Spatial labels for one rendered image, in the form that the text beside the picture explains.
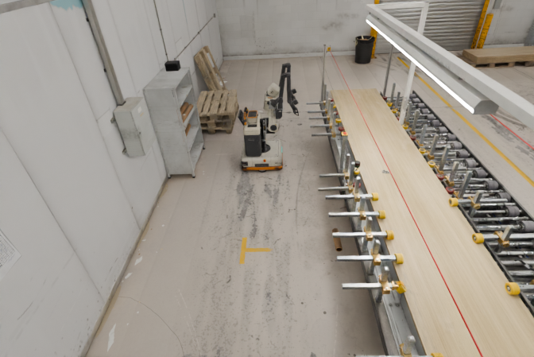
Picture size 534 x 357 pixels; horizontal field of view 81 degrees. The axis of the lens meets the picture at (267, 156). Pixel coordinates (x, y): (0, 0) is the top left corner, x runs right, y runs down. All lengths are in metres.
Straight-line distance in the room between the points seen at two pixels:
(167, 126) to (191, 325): 2.69
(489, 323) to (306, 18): 9.24
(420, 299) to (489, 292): 0.52
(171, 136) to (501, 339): 4.25
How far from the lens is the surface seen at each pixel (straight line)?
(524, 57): 11.21
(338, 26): 10.77
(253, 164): 5.07
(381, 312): 2.84
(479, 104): 1.97
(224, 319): 3.58
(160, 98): 4.67
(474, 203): 3.59
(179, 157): 5.09
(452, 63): 2.24
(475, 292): 2.95
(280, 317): 3.53
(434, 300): 2.78
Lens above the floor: 3.09
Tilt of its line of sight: 34 degrees down
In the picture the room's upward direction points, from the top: 4 degrees counter-clockwise
